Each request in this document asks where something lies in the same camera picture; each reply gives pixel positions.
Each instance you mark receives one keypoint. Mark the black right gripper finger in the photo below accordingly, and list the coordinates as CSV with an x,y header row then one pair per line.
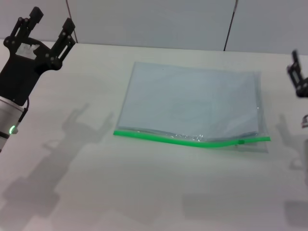
x,y
298,74

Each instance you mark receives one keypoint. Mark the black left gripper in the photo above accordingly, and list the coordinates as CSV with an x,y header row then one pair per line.
x,y
20,69

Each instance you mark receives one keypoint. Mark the green zipper slider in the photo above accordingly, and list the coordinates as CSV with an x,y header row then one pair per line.
x,y
241,142

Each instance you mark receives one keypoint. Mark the transparent green-zip document bag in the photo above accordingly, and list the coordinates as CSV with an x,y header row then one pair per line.
x,y
192,103

